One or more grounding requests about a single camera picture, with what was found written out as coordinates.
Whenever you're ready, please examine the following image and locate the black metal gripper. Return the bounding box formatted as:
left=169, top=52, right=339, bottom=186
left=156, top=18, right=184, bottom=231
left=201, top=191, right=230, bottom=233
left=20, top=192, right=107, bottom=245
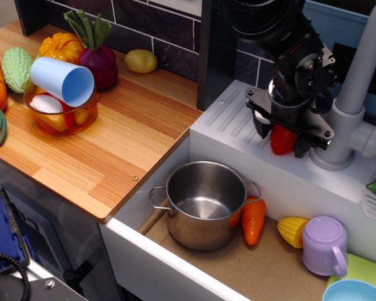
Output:
left=245, top=82, right=335, bottom=158

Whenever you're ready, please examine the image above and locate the red toy strawberry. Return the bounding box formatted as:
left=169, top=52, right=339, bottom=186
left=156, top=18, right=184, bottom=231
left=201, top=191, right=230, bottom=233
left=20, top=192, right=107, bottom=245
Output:
left=271, top=124, right=298, bottom=156

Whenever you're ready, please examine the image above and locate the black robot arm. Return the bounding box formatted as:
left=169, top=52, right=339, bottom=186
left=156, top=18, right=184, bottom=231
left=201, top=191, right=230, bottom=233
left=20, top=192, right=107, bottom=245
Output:
left=219, top=1, right=337, bottom=158

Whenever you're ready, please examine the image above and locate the stainless steel pot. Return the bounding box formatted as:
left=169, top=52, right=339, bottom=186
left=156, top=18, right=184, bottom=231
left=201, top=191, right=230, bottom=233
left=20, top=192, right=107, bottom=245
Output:
left=160, top=161, right=259, bottom=251

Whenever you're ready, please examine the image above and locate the grey toy faucet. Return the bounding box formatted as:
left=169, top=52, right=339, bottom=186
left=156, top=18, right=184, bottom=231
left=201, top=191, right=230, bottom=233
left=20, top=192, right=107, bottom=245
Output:
left=309, top=5, right=376, bottom=171

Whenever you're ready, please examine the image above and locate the yellow toy corn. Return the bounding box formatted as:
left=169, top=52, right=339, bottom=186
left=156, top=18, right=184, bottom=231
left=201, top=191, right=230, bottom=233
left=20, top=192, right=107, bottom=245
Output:
left=277, top=217, right=308, bottom=248

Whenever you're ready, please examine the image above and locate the white toy sink unit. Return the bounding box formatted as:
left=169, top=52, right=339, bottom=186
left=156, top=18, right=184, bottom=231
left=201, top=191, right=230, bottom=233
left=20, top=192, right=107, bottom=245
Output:
left=101, top=81, right=376, bottom=300

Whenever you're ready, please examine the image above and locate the purple plastic mug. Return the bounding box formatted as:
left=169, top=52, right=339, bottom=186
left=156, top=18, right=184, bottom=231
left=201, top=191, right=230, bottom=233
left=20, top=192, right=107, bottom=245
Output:
left=303, top=216, right=348, bottom=278

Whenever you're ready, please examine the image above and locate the white plastic spatula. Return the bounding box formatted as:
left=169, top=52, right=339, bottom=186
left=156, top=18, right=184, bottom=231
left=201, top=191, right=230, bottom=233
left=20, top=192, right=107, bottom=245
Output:
left=362, top=188, right=376, bottom=221

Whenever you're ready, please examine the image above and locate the wooden counter top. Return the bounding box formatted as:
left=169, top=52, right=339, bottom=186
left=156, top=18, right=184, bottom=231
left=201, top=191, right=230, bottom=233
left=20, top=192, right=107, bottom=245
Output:
left=0, top=20, right=204, bottom=224

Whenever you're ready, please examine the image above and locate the green plastic plate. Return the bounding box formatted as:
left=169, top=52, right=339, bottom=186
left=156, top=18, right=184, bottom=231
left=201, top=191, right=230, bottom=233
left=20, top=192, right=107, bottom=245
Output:
left=343, top=253, right=376, bottom=287

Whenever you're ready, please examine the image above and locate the yellow toy potato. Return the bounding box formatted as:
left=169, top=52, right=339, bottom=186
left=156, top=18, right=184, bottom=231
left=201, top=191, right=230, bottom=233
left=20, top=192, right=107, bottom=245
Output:
left=124, top=49, right=158, bottom=73

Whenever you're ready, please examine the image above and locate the light blue plastic bowl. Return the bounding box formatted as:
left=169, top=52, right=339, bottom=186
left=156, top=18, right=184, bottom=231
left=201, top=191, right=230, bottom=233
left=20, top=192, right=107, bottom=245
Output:
left=322, top=279, right=376, bottom=301

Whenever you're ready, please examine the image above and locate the purple toy beet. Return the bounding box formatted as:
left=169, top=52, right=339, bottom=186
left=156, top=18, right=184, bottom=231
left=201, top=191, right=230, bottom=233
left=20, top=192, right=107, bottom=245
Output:
left=64, top=10, right=119, bottom=90

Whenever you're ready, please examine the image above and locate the light blue plastic cup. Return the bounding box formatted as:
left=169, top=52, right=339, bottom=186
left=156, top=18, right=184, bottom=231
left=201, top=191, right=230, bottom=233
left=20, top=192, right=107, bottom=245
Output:
left=30, top=56, right=95, bottom=107

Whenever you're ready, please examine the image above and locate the orange transparent bowl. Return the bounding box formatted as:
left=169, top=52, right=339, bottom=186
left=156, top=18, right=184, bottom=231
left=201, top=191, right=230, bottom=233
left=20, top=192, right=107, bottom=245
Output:
left=23, top=84, right=100, bottom=135

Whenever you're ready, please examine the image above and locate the orange toy pumpkin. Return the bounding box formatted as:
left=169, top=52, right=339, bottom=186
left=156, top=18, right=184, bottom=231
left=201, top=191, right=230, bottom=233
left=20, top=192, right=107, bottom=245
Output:
left=38, top=32, right=84, bottom=65

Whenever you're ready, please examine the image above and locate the white toy garlic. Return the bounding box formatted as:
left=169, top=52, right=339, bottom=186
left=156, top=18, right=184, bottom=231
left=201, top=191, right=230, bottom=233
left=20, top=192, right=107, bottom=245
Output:
left=30, top=93, right=63, bottom=114

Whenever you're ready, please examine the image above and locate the green toy bitter melon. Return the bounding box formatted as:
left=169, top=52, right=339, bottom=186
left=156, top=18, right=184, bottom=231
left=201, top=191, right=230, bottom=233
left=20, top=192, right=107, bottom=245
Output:
left=2, top=47, right=33, bottom=94

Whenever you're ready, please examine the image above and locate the blue plastic clamp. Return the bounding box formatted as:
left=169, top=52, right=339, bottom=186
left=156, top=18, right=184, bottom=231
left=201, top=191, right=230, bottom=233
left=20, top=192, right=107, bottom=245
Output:
left=0, top=188, right=41, bottom=267

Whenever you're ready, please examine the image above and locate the black coiled cable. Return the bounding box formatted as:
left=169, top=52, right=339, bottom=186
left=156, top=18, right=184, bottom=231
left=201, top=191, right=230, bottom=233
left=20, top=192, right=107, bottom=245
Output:
left=0, top=252, right=30, bottom=301

